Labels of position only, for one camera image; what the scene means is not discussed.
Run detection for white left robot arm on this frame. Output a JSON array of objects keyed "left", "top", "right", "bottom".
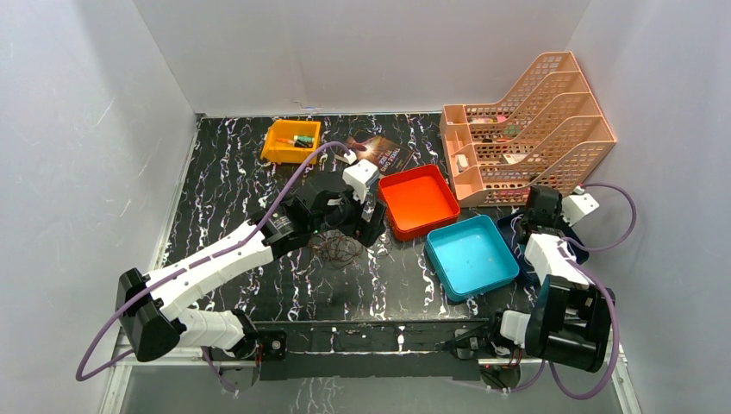
[{"left": 116, "top": 186, "right": 387, "bottom": 362}]

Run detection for orange square tray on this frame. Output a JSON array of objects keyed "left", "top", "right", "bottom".
[{"left": 378, "top": 164, "right": 460, "bottom": 242}]

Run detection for peach plastic file organizer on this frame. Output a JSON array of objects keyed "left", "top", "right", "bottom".
[{"left": 440, "top": 52, "right": 616, "bottom": 208}]

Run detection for dark paperback book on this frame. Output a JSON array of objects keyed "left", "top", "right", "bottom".
[{"left": 345, "top": 133, "right": 414, "bottom": 176}]

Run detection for light blue square tray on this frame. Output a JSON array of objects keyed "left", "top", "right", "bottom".
[{"left": 425, "top": 215, "right": 520, "bottom": 302}]

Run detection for green marker pen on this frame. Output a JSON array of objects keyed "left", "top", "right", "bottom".
[{"left": 293, "top": 135, "right": 314, "bottom": 146}]

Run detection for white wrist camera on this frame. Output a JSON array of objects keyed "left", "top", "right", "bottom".
[
  {"left": 342, "top": 151, "right": 380, "bottom": 204},
  {"left": 561, "top": 185, "right": 599, "bottom": 227}
]

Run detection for dark blue square tray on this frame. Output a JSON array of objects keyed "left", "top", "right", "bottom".
[{"left": 496, "top": 209, "right": 590, "bottom": 282}]

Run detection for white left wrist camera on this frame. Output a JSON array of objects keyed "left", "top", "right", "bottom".
[{"left": 342, "top": 151, "right": 380, "bottom": 204}]

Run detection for white thin cable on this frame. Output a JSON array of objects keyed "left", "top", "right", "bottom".
[{"left": 508, "top": 214, "right": 529, "bottom": 270}]

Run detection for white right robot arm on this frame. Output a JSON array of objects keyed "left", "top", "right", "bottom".
[{"left": 485, "top": 185, "right": 611, "bottom": 373}]

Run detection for yellow plastic parts bin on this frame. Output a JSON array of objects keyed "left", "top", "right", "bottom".
[{"left": 260, "top": 119, "right": 322, "bottom": 164}]

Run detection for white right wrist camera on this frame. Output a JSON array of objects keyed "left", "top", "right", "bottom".
[{"left": 561, "top": 185, "right": 599, "bottom": 227}]

